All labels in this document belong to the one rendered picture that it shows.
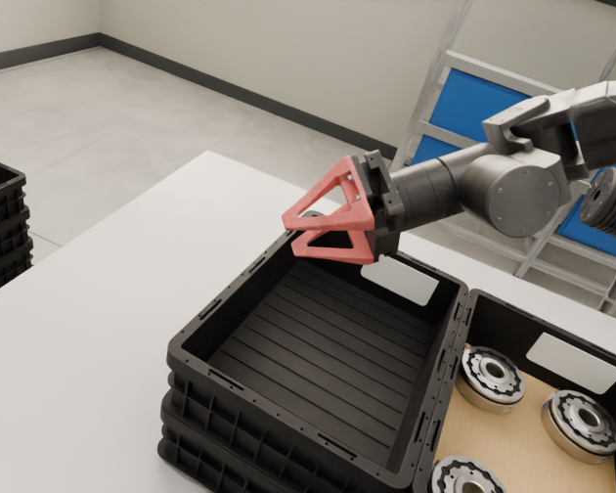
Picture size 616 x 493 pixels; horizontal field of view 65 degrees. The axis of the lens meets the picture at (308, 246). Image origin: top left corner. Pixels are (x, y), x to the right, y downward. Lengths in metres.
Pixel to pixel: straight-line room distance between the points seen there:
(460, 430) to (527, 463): 0.10
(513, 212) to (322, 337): 0.44
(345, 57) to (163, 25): 1.38
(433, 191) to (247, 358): 0.38
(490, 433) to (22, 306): 0.77
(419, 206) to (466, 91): 2.01
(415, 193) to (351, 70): 3.00
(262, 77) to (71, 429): 3.13
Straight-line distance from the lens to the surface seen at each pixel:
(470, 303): 0.79
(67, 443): 0.78
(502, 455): 0.76
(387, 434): 0.69
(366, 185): 0.41
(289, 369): 0.70
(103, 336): 0.89
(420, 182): 0.44
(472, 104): 2.45
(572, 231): 2.70
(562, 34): 3.28
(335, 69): 3.45
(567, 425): 0.82
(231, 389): 0.54
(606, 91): 0.48
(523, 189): 0.40
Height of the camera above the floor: 1.37
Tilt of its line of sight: 36 degrees down
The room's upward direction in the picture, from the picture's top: 17 degrees clockwise
